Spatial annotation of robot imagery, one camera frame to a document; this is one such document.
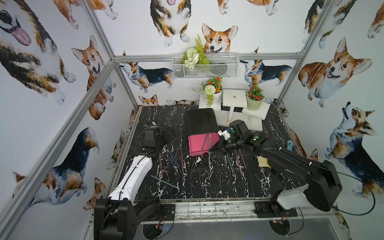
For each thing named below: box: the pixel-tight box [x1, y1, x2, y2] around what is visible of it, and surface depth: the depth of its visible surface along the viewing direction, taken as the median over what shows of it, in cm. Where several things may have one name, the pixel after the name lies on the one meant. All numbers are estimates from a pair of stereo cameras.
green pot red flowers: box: [246, 84, 265, 111], surface depth 92 cm
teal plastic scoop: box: [287, 140, 294, 152], surface depth 97 cm
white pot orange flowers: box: [191, 76, 223, 107], surface depth 90 cm
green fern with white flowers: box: [180, 34, 210, 70], surface depth 82 cm
